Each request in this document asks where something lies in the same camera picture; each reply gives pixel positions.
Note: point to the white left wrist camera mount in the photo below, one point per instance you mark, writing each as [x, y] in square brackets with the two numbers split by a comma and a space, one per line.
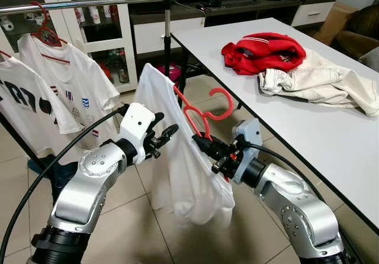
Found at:
[135, 125]

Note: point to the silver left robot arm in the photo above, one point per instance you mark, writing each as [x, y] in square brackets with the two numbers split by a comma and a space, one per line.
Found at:
[89, 181]

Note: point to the cream jacket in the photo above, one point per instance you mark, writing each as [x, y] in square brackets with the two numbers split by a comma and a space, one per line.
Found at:
[325, 83]

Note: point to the low TV cabinet white drawers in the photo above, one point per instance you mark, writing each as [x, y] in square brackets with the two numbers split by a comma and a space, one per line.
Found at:
[314, 12]

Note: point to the red plastic hanger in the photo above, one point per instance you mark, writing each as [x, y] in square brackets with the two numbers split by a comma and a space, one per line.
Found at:
[45, 32]
[5, 53]
[231, 111]

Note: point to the red jacket white stripes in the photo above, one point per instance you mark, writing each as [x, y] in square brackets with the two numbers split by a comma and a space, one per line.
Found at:
[260, 51]

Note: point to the large white table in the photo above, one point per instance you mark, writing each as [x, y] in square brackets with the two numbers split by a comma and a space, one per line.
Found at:
[284, 134]

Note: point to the white T-shirt black letters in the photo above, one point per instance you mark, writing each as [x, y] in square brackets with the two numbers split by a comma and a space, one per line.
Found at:
[23, 122]

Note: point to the silver clothes rail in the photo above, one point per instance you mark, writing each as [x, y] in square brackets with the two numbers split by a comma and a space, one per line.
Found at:
[89, 2]

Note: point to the pink round appliance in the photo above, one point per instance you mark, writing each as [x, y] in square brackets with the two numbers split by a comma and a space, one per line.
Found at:
[169, 73]

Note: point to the silver black rack pole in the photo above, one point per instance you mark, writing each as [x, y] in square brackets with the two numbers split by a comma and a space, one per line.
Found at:
[168, 24]

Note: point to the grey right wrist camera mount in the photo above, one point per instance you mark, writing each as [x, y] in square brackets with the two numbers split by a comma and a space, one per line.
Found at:
[249, 135]

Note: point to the white T-shirt with badges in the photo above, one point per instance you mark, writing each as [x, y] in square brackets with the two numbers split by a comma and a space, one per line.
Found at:
[71, 74]

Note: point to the tan cardboard box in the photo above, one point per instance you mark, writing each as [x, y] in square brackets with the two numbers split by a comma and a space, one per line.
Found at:
[331, 24]

